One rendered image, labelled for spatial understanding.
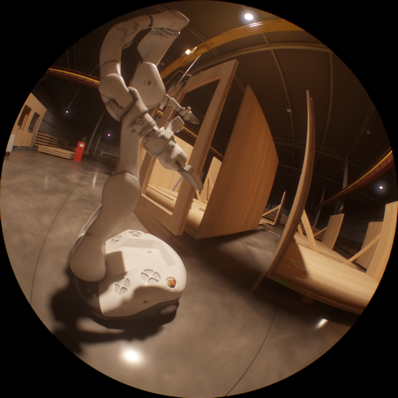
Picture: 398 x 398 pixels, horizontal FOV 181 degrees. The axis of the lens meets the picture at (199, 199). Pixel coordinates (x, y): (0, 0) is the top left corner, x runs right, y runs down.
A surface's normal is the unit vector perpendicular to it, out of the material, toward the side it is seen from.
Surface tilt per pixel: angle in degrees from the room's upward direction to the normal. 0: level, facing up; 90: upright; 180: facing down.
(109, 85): 99
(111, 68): 97
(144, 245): 73
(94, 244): 89
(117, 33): 104
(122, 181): 84
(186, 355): 0
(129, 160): 90
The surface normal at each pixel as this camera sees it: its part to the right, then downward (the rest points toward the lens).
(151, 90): 0.61, 0.25
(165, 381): 0.33, -0.94
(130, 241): 0.64, -0.02
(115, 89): 0.59, 0.45
